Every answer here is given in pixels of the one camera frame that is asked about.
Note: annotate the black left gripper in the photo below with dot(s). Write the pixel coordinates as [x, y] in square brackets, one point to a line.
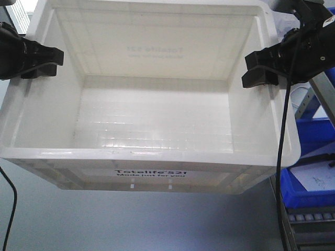
[14, 54]

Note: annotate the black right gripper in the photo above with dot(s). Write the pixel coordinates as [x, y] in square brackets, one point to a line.
[310, 50]

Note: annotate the white plastic tote bin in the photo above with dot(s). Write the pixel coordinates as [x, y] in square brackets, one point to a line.
[149, 98]

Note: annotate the blue bin with paper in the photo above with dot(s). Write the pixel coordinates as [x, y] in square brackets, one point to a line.
[308, 186]

